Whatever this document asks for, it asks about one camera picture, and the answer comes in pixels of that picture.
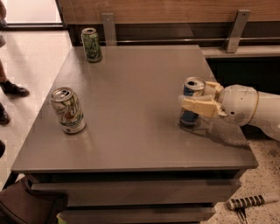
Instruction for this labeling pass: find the upper grey drawer front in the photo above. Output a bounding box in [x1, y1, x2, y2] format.
[32, 179, 241, 207]

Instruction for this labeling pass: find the metal wall bracket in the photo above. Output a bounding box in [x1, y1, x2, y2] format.
[101, 13, 117, 46]
[224, 10, 251, 53]

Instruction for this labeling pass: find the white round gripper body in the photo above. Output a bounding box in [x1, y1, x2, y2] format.
[218, 85, 258, 126]

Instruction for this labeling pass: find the right metal wall bracket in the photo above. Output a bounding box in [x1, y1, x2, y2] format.
[224, 10, 251, 53]

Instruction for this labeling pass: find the blue silver redbull can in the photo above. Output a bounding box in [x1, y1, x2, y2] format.
[178, 77, 206, 128]

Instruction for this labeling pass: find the grey drawer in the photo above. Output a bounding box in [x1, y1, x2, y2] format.
[32, 179, 241, 207]
[60, 207, 215, 224]

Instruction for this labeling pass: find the black shoe middle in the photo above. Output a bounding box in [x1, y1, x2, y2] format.
[0, 102, 11, 124]

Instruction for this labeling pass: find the lower grey drawer front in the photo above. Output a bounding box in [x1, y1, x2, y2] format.
[60, 207, 215, 224]

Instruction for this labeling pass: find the green soda can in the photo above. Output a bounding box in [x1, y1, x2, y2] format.
[81, 28, 102, 63]

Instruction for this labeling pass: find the left metal wall bracket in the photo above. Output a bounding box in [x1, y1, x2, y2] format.
[101, 13, 117, 46]

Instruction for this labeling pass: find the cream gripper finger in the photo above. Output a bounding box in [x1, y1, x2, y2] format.
[178, 95, 228, 117]
[204, 81, 224, 96]

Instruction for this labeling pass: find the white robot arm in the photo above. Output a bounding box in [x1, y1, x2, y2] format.
[181, 81, 280, 141]

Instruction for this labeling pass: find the dark brown bag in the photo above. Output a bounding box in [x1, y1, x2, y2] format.
[0, 177, 67, 224]

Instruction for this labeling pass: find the white 7up can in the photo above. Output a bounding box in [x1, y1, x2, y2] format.
[51, 87, 86, 134]

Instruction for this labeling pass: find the grey drawer cabinet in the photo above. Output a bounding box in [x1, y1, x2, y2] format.
[12, 45, 257, 211]

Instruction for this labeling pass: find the black shoe lower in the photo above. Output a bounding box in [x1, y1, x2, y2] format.
[0, 140, 5, 158]

